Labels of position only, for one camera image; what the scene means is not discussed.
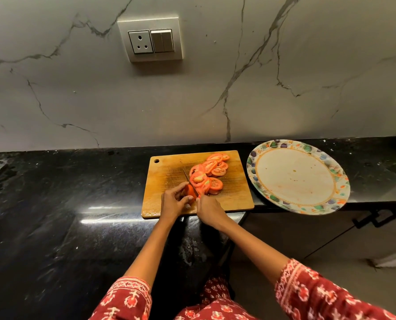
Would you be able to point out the person's right hand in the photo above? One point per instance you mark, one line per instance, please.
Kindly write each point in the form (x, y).
(211, 213)

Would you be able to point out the person's left hand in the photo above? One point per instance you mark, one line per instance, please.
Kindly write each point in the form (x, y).
(171, 204)

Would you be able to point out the red tomato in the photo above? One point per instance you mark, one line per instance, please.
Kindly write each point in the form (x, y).
(190, 190)

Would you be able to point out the pile of tomato slices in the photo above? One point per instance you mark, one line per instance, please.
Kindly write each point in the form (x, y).
(214, 184)

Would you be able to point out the floral rimmed plate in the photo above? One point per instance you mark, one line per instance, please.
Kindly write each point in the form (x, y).
(296, 176)

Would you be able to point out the person's right forearm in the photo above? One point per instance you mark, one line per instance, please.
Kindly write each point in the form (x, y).
(254, 253)

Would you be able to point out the person's left forearm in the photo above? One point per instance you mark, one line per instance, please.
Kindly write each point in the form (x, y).
(151, 251)

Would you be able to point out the wooden cutting board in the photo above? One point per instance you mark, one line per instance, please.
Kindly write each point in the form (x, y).
(161, 176)

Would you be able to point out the red patterned tunic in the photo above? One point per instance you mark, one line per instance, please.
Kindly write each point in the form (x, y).
(218, 304)

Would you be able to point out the brown lower cabinet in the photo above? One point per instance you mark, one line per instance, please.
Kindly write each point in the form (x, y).
(301, 236)

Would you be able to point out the red patterned left sleeve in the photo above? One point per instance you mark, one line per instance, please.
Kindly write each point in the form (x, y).
(123, 299)

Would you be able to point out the red patterned sleeve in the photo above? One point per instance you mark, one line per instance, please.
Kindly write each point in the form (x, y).
(321, 294)
(123, 299)

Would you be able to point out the red patterned right sleeve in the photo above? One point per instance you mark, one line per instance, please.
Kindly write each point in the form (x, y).
(321, 294)

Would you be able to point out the wall socket and switch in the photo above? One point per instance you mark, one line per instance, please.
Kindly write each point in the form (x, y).
(149, 39)

